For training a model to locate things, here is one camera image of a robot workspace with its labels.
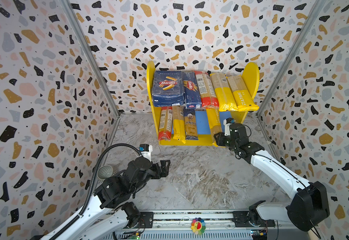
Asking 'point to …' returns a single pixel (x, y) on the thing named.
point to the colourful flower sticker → (198, 226)
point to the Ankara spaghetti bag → (190, 131)
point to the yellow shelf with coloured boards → (198, 126)
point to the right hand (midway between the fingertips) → (214, 132)
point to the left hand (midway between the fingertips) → (164, 161)
